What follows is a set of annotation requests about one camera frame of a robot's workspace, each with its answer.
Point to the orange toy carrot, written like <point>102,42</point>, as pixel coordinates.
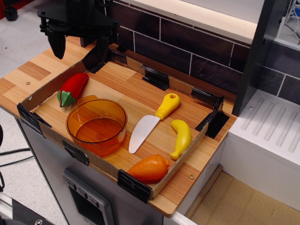
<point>150,170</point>

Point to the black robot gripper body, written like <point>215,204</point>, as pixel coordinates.
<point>79,18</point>

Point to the cardboard fence with black tape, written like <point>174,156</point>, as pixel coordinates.
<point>137,85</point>

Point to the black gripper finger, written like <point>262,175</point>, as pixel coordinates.
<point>57,43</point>
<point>102,46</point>

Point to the yellow-handled white toy knife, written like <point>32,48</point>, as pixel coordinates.
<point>147,123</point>

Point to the white toy sink drainboard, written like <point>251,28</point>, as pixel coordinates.
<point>271,126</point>

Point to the black chair caster wheel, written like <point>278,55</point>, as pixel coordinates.
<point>11,13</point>

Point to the orange transparent plastic pot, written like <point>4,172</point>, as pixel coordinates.
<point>98,125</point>

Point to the red toy chili pepper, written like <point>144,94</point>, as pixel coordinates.
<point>71,89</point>

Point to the yellow toy banana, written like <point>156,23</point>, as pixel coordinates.
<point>183,139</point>

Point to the grey toy oven front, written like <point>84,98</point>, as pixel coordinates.
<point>90,204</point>

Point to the dark grey vertical post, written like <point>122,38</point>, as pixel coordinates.
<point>267,29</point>

